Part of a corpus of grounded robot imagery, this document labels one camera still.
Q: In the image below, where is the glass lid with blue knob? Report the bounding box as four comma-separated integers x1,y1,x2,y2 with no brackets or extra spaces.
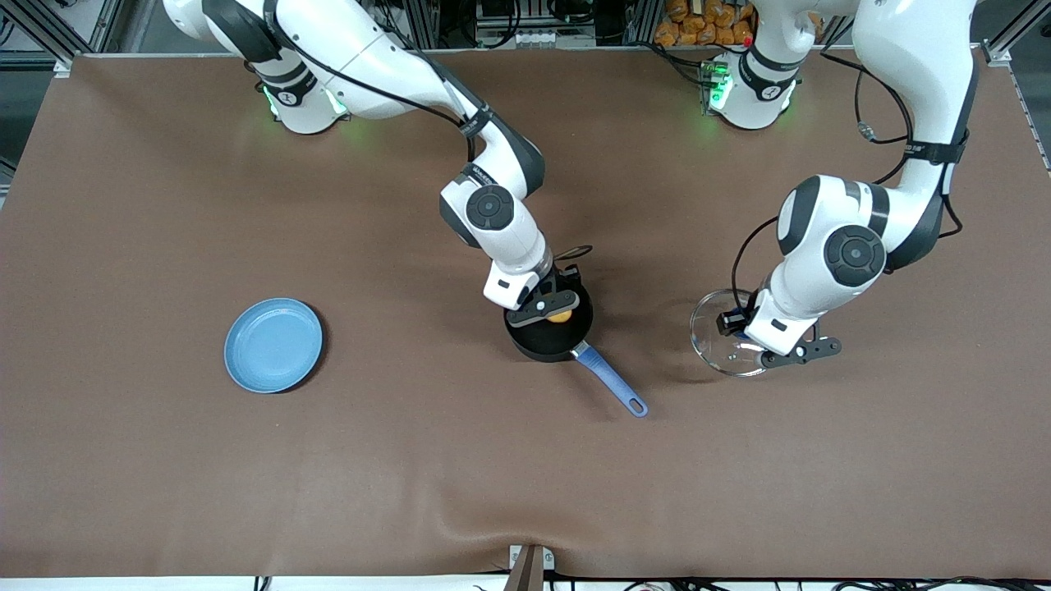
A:
690,287,779,378

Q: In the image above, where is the brown table mat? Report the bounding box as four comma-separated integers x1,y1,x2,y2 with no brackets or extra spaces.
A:
0,49,1051,580

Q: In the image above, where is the white power strip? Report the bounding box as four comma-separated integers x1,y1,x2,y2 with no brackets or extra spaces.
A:
476,28,597,49

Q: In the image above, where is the blue round plate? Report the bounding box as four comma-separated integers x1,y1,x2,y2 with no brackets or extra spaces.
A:
224,297,325,395

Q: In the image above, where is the orange lumpy items heap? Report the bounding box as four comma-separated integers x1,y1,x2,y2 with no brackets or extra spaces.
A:
654,0,758,47

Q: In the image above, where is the dark pot with blue handle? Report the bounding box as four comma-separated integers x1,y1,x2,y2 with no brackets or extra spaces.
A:
503,279,649,420

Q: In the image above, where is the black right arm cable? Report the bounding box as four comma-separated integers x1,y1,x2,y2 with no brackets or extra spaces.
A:
263,0,495,165

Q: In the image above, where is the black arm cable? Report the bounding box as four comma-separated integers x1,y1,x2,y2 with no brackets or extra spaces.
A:
263,0,495,165
730,49,966,318

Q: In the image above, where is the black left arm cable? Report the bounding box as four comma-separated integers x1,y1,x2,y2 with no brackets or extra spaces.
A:
730,49,966,318

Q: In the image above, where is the metal table edge bracket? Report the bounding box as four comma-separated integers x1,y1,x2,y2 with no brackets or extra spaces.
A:
505,544,556,591

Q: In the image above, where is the aluminium frame rail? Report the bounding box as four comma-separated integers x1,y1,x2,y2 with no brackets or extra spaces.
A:
980,0,1051,68
0,0,87,79

